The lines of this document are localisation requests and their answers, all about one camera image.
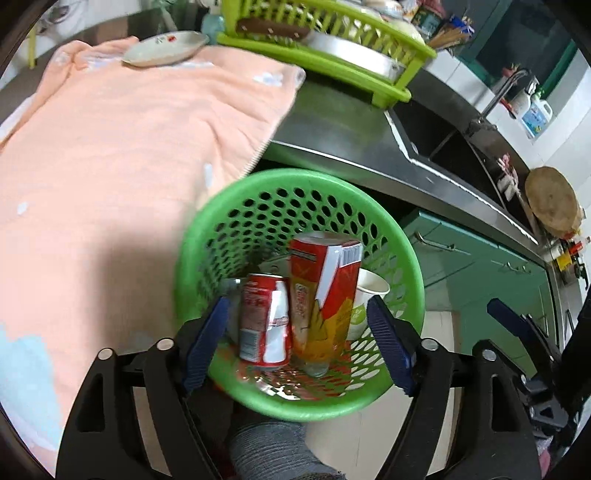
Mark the metal faucet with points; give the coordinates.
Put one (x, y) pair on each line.
(498, 92)

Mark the bundle of chopsticks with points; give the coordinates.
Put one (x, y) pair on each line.
(450, 34)

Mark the green plastic basket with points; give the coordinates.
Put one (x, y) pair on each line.
(295, 194)

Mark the round wooden cutting board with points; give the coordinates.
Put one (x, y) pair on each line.
(551, 198)

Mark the peach towel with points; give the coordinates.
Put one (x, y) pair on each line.
(115, 161)

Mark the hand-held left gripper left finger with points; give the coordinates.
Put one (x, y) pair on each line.
(205, 341)

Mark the green plastic dish rack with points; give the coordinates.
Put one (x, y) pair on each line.
(369, 87)

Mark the white blue detergent bottle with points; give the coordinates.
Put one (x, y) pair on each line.
(535, 115)

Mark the teal plastic bottle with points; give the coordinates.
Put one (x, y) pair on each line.
(212, 25)

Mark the white ceramic plate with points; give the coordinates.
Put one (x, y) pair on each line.
(161, 48)

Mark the light blue cloth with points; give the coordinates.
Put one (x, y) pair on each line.
(23, 369)

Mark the person's left hand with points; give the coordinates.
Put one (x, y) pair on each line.
(277, 452)

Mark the steel sink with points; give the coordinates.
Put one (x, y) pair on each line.
(443, 138)

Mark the white green paper cup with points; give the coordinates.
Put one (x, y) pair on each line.
(369, 286)

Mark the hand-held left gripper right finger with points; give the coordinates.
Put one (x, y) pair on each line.
(388, 346)

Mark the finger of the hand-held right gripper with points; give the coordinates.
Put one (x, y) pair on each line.
(508, 318)
(498, 357)

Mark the red cola can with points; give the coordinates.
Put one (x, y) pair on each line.
(263, 318)

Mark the red label tea bottle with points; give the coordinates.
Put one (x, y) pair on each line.
(318, 300)

